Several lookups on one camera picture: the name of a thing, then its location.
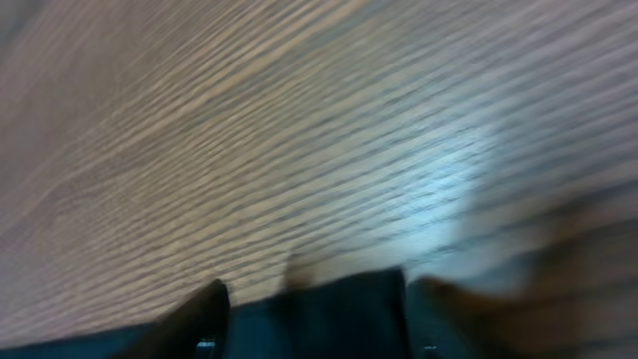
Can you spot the black t-shirt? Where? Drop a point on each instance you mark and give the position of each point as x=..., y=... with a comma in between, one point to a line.
x=360, y=316

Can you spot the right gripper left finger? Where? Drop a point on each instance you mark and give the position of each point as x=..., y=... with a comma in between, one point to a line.
x=196, y=329

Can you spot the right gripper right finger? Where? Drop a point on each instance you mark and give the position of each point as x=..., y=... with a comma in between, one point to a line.
x=445, y=321

